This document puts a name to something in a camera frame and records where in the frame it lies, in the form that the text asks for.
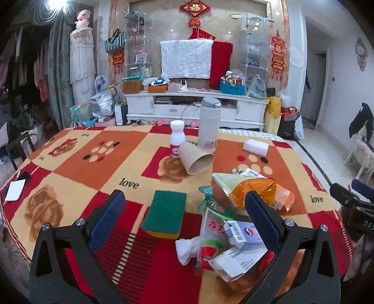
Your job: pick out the grey thermos bottle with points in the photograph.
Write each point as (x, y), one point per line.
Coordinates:
(208, 128)

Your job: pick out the red diamond wall paper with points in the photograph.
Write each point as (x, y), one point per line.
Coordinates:
(201, 35)

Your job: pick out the black chair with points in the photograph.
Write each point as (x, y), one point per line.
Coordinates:
(17, 146)

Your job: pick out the blue basket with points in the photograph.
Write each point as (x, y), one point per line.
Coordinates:
(232, 88)

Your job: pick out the striped tote bag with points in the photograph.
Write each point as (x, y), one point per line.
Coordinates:
(115, 43)

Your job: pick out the brown paper cup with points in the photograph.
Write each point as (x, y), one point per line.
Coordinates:
(192, 159)

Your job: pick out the white chair with lace cover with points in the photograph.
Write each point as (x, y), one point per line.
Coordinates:
(362, 155)

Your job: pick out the white quilted cloth cover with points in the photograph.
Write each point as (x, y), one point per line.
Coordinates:
(187, 58)

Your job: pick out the white medicine box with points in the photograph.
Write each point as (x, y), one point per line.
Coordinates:
(233, 263)

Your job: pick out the small blue white box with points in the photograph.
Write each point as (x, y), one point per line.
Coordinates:
(245, 236)

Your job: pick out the white pill bottle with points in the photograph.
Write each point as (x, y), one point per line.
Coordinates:
(177, 137)

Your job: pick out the lace covered air conditioner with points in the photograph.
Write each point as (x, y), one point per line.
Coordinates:
(83, 64)

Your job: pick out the white green plastic bag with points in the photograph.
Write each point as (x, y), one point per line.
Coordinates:
(257, 87)

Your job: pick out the black shopping bag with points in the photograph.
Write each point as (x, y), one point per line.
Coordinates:
(286, 128)

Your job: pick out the row of hanging clothes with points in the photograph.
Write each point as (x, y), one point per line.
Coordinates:
(38, 70)

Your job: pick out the white television cabinet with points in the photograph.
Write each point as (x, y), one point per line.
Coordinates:
(248, 111)

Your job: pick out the red tasselled wall hanging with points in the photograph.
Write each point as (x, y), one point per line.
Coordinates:
(277, 55)

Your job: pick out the red orange printed blanket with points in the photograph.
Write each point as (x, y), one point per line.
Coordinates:
(87, 175)

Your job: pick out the pink plush pig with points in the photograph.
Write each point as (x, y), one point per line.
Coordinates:
(82, 18)

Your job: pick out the clear glass display shelf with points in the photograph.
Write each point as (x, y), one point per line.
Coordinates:
(254, 38)
(138, 35)

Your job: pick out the yellow plastic bag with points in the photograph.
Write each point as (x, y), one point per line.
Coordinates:
(274, 106)

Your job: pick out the ornate wall clock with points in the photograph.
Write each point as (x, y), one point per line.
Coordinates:
(361, 52)

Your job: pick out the black phone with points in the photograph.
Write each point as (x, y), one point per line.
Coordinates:
(26, 176)

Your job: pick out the black jacket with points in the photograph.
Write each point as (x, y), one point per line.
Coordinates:
(361, 119)

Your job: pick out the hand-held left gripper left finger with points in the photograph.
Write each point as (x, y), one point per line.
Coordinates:
(108, 216)

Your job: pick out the red gift bag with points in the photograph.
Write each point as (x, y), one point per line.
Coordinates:
(290, 112)

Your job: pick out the red knot wall decoration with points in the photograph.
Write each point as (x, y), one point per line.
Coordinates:
(193, 8)

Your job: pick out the orange snack wrapper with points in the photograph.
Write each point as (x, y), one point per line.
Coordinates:
(251, 184)

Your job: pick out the grey green curtain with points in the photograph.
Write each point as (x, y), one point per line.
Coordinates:
(60, 73)

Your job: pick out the brown box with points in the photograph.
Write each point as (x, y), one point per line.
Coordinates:
(133, 86)

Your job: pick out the crumpled white tissue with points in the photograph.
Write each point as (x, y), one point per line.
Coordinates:
(187, 248)

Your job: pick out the clear green red wrapper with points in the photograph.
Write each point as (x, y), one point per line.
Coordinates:
(213, 222)

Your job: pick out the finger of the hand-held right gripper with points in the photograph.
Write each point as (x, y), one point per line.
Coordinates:
(340, 191)
(362, 187)

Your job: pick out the red cloth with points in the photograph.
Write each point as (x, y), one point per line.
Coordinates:
(222, 64)

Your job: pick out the white foam block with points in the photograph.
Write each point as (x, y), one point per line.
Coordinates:
(256, 147)

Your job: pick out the green yellow scouring sponge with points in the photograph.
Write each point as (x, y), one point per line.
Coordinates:
(163, 213)

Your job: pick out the silver plastic bag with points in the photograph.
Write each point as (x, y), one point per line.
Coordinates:
(102, 105)

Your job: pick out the small red wall hanging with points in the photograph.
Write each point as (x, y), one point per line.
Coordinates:
(118, 58)

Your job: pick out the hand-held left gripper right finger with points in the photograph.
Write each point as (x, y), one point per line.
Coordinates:
(263, 222)

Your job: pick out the pale yellow paper bag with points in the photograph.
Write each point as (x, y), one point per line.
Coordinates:
(271, 125)

